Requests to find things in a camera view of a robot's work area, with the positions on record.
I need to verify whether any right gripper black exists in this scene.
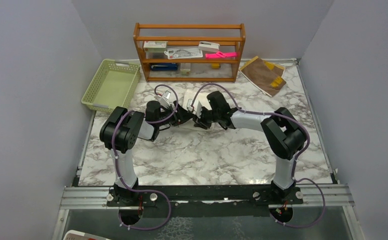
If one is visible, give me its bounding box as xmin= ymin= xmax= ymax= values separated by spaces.
xmin=193 ymin=105 xmax=220 ymax=129

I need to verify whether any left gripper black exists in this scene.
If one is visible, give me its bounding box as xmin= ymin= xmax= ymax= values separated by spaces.
xmin=156 ymin=100 xmax=194 ymax=127

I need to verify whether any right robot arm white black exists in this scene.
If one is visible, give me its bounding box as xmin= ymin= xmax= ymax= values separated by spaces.
xmin=189 ymin=91 xmax=309 ymax=204

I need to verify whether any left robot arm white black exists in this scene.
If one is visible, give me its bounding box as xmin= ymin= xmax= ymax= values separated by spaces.
xmin=100 ymin=100 xmax=194 ymax=206

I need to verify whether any yellow object lower shelf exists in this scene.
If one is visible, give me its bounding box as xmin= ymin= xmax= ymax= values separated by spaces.
xmin=211 ymin=63 xmax=221 ymax=70

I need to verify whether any small green white box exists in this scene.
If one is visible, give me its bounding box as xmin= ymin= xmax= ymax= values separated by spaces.
xmin=179 ymin=62 xmax=191 ymax=76

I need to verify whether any blue object lower shelf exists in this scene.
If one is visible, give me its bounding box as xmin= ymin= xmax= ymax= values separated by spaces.
xmin=150 ymin=63 xmax=178 ymax=72

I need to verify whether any pink tool on shelf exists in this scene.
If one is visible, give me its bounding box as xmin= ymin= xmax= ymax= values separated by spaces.
xmin=205 ymin=51 xmax=237 ymax=59

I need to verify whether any brown yellow cloth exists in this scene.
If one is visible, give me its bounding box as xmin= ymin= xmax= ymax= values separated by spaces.
xmin=240 ymin=56 xmax=286 ymax=97

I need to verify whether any wooden shelf rack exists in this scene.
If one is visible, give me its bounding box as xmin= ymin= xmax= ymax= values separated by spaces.
xmin=133 ymin=23 xmax=246 ymax=82

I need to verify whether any ruler set package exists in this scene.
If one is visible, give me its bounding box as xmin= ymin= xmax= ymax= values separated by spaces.
xmin=164 ymin=47 xmax=203 ymax=60

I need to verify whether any white device on shelf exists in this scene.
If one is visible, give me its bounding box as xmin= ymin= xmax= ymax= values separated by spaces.
xmin=198 ymin=41 xmax=220 ymax=53

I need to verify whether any green plastic basket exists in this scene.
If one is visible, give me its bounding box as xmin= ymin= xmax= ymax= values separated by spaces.
xmin=81 ymin=59 xmax=141 ymax=113

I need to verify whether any white box red label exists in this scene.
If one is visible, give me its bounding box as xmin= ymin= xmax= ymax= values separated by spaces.
xmin=143 ymin=40 xmax=168 ymax=51

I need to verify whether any white red object bottom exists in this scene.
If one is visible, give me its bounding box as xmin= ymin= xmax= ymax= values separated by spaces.
xmin=63 ymin=230 xmax=110 ymax=240

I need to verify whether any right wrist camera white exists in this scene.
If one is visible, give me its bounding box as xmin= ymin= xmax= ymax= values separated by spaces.
xmin=187 ymin=99 xmax=203 ymax=118

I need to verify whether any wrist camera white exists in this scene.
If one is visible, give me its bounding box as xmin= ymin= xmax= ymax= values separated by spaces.
xmin=158 ymin=91 xmax=173 ymax=108
xmin=187 ymin=99 xmax=203 ymax=118

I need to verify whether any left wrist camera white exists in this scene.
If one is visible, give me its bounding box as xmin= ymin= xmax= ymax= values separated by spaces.
xmin=158 ymin=91 xmax=173 ymax=108

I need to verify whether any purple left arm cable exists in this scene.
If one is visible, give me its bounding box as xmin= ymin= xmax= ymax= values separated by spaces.
xmin=111 ymin=84 xmax=179 ymax=232

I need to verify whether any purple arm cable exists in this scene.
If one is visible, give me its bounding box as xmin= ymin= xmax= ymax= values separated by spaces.
xmin=189 ymin=82 xmax=326 ymax=229
xmin=111 ymin=84 xmax=179 ymax=232

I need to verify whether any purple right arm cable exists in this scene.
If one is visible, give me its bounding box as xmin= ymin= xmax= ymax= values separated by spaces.
xmin=189 ymin=82 xmax=326 ymax=229

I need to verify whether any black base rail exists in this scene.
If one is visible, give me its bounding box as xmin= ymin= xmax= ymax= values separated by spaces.
xmin=106 ymin=184 xmax=303 ymax=218

